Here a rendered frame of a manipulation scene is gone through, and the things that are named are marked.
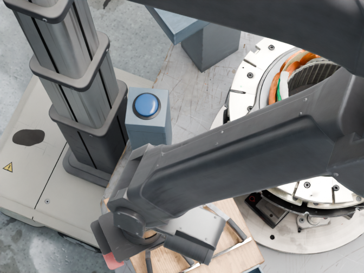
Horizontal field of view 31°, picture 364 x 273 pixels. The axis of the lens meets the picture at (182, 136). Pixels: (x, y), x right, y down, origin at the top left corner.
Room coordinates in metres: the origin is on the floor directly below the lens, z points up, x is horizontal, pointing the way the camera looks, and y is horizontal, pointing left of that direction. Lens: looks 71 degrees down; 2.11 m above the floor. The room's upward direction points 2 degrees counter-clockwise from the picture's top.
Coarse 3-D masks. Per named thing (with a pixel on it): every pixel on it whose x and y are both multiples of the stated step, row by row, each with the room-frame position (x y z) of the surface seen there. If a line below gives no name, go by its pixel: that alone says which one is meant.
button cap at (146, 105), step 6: (144, 96) 0.44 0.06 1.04; (150, 96) 0.44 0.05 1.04; (138, 102) 0.43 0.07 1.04; (144, 102) 0.42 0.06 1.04; (150, 102) 0.42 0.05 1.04; (156, 102) 0.42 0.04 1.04; (138, 108) 0.41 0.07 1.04; (144, 108) 0.41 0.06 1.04; (150, 108) 0.41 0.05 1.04; (156, 108) 0.41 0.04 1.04; (144, 114) 0.40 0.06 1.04; (150, 114) 0.40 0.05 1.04
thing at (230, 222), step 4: (228, 220) 0.20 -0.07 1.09; (232, 220) 0.20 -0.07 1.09; (228, 224) 0.20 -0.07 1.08; (232, 224) 0.20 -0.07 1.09; (236, 224) 0.20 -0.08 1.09; (232, 228) 0.19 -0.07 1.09; (236, 228) 0.19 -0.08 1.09; (236, 232) 0.19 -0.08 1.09; (240, 232) 0.18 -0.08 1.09; (240, 236) 0.18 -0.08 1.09; (244, 236) 0.18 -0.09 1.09
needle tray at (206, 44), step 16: (160, 16) 0.58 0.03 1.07; (176, 16) 0.60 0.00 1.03; (176, 32) 0.55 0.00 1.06; (192, 32) 0.56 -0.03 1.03; (208, 32) 0.60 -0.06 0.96; (224, 32) 0.62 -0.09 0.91; (240, 32) 0.65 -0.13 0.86; (192, 48) 0.62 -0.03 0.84; (208, 48) 0.60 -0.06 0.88; (224, 48) 0.63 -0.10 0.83; (208, 64) 0.60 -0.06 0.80
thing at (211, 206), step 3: (207, 204) 0.23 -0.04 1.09; (210, 204) 0.23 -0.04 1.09; (210, 207) 0.23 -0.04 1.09; (213, 207) 0.23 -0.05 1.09; (216, 207) 0.23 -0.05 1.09; (213, 210) 0.22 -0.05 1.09; (216, 210) 0.22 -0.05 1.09; (219, 210) 0.22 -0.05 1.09; (216, 213) 0.22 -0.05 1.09; (219, 213) 0.22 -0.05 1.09; (222, 213) 0.22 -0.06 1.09; (222, 216) 0.21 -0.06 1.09; (225, 216) 0.21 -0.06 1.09; (228, 216) 0.21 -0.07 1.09; (225, 219) 0.21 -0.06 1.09
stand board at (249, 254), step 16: (208, 208) 0.23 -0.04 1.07; (224, 208) 0.23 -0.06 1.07; (240, 224) 0.20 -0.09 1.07; (224, 240) 0.18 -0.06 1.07; (240, 240) 0.18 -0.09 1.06; (144, 256) 0.16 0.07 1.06; (160, 256) 0.16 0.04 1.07; (176, 256) 0.16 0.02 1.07; (224, 256) 0.15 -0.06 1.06; (240, 256) 0.15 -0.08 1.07; (256, 256) 0.15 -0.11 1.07; (144, 272) 0.13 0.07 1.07; (160, 272) 0.13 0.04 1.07; (176, 272) 0.13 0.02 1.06; (192, 272) 0.13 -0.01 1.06; (208, 272) 0.13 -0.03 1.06; (224, 272) 0.13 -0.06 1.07; (240, 272) 0.13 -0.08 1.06
